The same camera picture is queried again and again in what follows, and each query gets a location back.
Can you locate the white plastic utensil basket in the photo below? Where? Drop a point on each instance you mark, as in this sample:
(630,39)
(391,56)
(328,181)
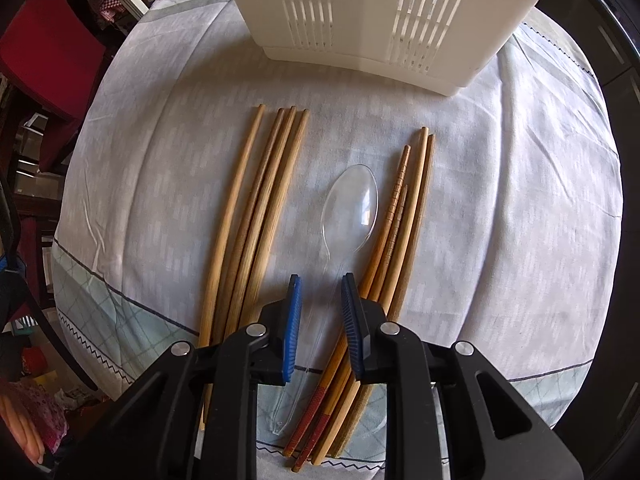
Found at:
(437,45)

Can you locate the red chair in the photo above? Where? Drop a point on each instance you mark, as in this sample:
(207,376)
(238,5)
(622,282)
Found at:
(51,56)

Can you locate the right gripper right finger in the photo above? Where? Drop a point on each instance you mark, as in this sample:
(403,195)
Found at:
(385,353)

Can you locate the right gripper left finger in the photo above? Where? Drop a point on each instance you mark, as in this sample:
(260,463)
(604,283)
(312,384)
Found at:
(261,353)

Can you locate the grey green patterned tablecloth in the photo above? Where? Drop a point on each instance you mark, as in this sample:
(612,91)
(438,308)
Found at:
(520,234)

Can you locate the clear plastic spoon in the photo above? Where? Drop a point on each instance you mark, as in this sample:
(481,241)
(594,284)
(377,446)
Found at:
(321,243)

